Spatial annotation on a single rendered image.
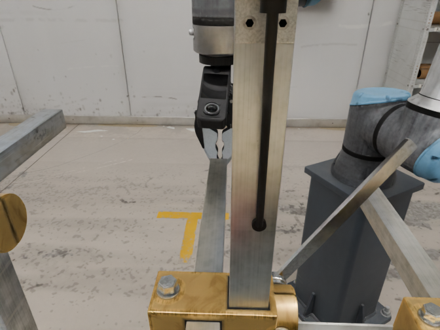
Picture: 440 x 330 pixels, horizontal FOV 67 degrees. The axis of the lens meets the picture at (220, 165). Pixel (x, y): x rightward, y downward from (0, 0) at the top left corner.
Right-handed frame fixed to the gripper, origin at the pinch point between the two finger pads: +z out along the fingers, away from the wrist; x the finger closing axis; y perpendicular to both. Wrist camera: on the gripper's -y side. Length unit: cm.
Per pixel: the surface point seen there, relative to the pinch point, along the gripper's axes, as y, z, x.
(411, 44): 200, 6, -130
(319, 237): -28.7, -7.1, -11.3
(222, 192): -14.8, -3.5, -1.0
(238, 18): -35.7, -28.2, -2.4
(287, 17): -35.9, -28.3, -5.0
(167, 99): 233, 58, 56
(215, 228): -23.2, -3.5, -0.4
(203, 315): -36.1, -4.3, 0.0
